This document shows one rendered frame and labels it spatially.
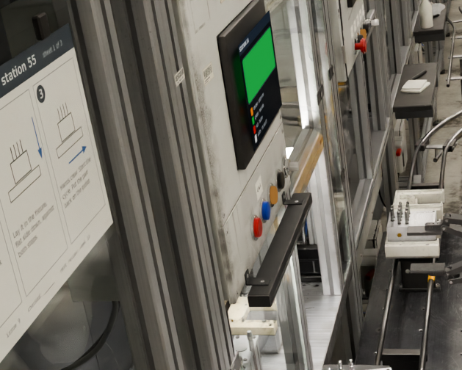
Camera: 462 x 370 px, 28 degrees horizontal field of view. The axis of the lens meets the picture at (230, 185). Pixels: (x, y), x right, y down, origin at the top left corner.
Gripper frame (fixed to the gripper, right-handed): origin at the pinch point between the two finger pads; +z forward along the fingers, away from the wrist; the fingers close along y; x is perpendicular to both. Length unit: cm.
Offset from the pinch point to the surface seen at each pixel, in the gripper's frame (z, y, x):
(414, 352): 4.4, -31.5, -9.4
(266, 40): 18, 55, 33
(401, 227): 10, -20, -51
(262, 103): 18, 47, 41
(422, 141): 10, -31, -141
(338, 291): 22.2, -20.5, -18.4
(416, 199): 8, -26, -81
